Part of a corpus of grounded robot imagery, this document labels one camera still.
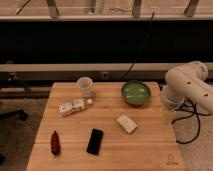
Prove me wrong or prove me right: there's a black eraser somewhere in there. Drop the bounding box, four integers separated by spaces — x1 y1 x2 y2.
86 129 104 155

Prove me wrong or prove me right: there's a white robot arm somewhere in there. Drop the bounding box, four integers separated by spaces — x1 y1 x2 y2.
160 61 213 114

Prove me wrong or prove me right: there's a white sponge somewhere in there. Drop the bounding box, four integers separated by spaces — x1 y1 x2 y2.
116 115 138 134

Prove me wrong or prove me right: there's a clear plastic cup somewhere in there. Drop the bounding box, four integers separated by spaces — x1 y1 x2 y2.
76 77 93 98

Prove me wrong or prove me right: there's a green bowl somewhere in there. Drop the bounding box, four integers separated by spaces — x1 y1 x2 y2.
121 80 151 106

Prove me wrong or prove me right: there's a white plastic bottle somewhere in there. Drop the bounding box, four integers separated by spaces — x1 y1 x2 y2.
58 99 93 117

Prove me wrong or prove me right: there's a dark red chili pepper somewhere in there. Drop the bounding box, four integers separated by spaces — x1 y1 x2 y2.
50 131 60 156

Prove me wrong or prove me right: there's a black chair base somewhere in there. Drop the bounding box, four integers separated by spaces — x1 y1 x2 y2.
0 110 28 121

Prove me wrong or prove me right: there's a thin black cable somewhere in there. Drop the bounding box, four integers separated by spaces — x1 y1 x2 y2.
119 11 156 83

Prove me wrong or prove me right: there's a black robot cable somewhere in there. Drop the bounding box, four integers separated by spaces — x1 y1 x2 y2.
171 98 212 145

